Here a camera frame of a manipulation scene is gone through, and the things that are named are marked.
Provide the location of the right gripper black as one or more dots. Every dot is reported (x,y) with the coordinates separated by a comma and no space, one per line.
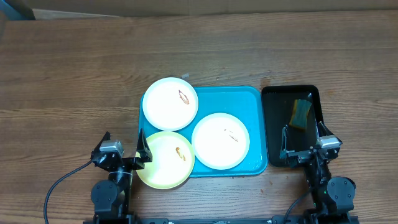
(306,154)

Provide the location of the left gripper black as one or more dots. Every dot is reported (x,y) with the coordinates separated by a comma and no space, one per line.
(145,154)

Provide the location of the green yellow sponge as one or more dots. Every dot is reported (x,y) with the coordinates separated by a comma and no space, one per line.
(300,113)

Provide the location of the yellow plate with sauce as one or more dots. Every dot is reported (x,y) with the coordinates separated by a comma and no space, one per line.
(172,163)

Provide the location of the white plate with sauce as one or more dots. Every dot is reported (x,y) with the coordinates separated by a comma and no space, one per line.
(220,141)

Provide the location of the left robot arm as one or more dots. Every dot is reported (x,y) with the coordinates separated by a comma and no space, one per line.
(111,197)

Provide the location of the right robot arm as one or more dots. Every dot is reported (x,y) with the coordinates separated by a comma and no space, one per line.
(332,196)

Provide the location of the black plastic tray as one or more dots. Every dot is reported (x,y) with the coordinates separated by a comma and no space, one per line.
(278,105)

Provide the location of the white plate upper left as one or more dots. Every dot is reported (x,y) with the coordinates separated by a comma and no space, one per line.
(170,104)

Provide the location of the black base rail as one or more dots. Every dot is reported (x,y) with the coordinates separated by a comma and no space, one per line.
(217,221)

